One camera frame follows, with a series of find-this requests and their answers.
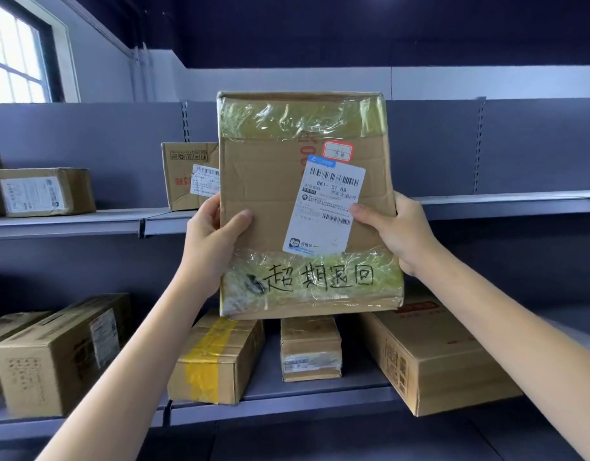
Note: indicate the small cardboard box white label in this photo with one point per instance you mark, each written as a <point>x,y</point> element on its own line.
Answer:
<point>45,191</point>

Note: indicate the cardboard box yellow tape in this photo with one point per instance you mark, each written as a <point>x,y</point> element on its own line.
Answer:
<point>215,357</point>

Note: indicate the person's right hand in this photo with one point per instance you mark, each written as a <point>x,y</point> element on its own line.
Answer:
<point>403,235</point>

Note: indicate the person's left hand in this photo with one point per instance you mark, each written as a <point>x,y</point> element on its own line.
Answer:
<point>206,244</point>

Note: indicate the taped cardboard parcel with handwriting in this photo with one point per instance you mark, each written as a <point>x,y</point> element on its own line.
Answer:
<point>295,187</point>

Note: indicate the window with bars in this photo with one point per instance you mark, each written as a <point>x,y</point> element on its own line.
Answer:
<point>18,52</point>

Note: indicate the grey metal shelving unit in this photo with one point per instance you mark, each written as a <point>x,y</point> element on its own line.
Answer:
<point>515,148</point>

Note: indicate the person's right thumb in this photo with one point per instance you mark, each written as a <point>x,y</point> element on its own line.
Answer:
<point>369,213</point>

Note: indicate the upright cardboard box with label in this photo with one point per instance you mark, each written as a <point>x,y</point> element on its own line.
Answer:
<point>184,175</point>

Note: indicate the person's left thumb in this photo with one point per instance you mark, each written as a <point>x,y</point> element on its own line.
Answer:
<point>236,226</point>

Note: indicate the small narrow cardboard box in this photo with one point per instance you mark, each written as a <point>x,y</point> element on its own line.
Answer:
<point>310,348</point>

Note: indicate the large cardboard box red label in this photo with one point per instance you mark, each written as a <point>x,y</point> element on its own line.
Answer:
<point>429,355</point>

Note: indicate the person's right forearm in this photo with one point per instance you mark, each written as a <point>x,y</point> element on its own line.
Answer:
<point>508,352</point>

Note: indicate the long cardboard box side label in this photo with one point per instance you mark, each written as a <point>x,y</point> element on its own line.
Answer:
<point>59,355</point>

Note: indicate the person's left forearm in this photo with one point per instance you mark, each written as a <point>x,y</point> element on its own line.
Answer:
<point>126,364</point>

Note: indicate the plain flat cardboard box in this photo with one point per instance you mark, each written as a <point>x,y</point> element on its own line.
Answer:
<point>9,331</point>

